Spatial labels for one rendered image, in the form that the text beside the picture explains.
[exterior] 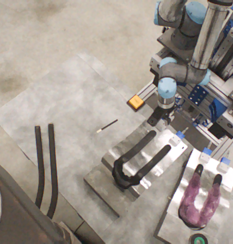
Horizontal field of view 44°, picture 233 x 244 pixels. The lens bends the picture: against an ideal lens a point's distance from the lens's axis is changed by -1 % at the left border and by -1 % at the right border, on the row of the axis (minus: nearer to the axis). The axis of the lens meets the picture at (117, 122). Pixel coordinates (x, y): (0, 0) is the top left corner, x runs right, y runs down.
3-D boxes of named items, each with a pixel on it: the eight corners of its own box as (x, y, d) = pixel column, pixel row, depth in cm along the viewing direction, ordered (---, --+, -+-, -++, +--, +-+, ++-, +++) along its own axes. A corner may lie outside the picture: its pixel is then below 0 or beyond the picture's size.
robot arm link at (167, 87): (177, 75, 119) (177, 93, 116) (175, 88, 129) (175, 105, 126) (158, 74, 120) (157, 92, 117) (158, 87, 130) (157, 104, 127)
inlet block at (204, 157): (205, 140, 160) (208, 137, 155) (213, 145, 160) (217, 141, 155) (196, 160, 155) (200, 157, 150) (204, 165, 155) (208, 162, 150)
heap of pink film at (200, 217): (191, 170, 150) (196, 165, 142) (222, 186, 147) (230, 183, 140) (171, 215, 140) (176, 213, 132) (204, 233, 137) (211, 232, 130)
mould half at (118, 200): (148, 120, 165) (153, 110, 153) (182, 152, 159) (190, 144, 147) (83, 180, 149) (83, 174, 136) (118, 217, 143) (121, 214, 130)
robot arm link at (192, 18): (201, 37, 150) (210, 19, 137) (176, 34, 149) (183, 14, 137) (201, 20, 154) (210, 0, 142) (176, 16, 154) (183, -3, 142)
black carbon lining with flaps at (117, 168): (151, 129, 156) (154, 122, 147) (173, 150, 152) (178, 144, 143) (104, 173, 144) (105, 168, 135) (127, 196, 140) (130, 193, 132)
